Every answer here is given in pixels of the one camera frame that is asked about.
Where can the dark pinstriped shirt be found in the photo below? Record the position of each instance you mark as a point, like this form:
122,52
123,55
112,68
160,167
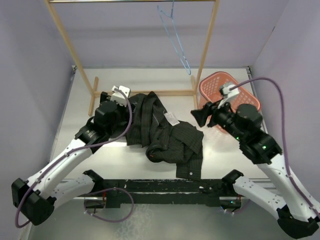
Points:
180,144

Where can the pink plastic basket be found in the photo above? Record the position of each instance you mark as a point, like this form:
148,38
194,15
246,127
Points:
233,109

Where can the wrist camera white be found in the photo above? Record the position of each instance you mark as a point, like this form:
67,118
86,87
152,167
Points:
228,93
120,94

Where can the light blue wire hanger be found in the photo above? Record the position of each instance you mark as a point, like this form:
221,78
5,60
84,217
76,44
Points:
169,24

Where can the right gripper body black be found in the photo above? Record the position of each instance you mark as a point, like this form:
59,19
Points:
222,116

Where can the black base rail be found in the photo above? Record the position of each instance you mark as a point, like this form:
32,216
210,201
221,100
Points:
208,192

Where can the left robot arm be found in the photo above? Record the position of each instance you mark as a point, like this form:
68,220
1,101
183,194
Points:
37,197

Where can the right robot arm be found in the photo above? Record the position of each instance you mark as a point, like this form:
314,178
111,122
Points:
293,213

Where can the white shirt tag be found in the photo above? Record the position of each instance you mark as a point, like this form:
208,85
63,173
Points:
172,120

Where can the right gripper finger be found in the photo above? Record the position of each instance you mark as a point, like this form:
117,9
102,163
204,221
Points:
206,111
195,113

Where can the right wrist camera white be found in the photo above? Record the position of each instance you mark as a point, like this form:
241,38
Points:
228,93

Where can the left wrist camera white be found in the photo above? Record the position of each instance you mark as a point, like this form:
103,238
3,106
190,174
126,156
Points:
120,94

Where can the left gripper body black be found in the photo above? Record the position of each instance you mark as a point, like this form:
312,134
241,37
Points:
104,96

